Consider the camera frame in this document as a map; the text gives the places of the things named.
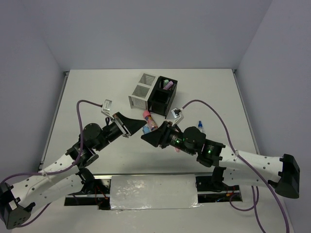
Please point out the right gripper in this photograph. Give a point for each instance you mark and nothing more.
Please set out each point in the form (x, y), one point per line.
(162, 133)

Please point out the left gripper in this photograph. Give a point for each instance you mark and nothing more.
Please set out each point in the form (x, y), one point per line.
(129, 126)

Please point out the blue highlighter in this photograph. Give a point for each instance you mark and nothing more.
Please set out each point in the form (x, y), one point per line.
(145, 129)

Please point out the purple highlighter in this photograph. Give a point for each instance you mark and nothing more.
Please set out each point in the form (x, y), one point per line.
(168, 85)

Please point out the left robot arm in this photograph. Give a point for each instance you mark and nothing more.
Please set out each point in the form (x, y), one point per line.
(67, 175)

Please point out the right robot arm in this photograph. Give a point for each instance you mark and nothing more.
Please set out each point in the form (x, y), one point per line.
(231, 167)

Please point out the pink-capped marker tube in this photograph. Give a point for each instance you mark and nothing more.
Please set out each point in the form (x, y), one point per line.
(150, 121)

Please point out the white slatted pen holder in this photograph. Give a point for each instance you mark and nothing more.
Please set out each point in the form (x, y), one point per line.
(142, 91)

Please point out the black slatted pen holder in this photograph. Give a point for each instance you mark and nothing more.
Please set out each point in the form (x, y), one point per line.
(160, 99)

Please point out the clear blue-capped spray bottle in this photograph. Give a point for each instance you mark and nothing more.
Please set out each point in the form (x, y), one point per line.
(200, 127)

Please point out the silver foil sheet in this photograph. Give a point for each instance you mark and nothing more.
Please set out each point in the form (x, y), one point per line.
(153, 192)

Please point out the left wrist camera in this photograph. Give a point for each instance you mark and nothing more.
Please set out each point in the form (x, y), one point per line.
(106, 107)

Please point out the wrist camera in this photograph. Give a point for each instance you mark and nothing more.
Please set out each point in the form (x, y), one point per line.
(106, 107)
(178, 115)

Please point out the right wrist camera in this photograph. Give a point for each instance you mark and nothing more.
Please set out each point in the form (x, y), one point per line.
(178, 115)

